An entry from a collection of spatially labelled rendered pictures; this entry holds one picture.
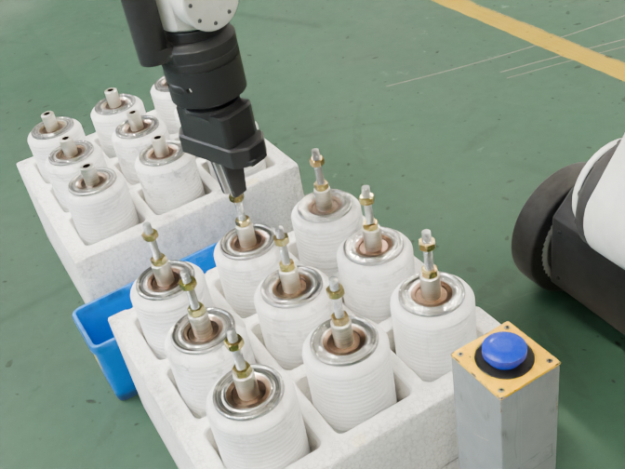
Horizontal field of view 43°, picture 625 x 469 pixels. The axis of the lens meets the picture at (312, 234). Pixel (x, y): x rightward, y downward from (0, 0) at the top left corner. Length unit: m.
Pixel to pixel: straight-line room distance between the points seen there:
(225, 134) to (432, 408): 0.38
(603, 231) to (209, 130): 0.44
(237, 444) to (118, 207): 0.54
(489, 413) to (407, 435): 0.17
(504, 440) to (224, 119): 0.45
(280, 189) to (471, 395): 0.66
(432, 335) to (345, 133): 0.93
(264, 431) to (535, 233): 0.54
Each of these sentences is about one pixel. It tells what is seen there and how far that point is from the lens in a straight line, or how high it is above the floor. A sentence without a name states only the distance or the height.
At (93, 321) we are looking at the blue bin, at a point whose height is 0.09.
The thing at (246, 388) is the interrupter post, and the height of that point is 0.27.
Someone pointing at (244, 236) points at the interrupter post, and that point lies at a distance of 1.03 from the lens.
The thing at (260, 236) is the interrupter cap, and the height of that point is 0.25.
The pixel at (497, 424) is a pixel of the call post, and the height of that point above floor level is 0.27.
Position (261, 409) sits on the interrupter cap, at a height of 0.25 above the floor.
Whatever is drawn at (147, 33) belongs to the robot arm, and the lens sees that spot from 0.87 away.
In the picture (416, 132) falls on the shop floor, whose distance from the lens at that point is 1.73.
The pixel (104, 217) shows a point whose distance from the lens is 1.26.
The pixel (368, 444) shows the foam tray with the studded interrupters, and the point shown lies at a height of 0.18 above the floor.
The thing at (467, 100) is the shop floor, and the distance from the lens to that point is 1.84.
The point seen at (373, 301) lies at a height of 0.20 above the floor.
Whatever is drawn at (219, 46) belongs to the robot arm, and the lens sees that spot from 0.88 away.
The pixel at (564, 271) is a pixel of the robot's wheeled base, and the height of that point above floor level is 0.10.
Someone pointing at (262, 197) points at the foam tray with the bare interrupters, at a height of 0.15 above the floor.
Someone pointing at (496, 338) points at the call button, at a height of 0.33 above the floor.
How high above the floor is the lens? 0.86
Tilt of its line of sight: 36 degrees down
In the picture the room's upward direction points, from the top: 11 degrees counter-clockwise
